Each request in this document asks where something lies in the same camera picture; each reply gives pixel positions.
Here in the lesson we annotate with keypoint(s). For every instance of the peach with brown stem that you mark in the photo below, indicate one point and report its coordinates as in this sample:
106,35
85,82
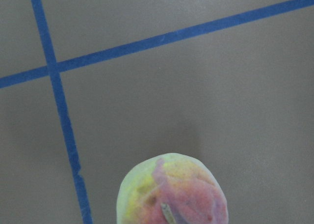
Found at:
171,188

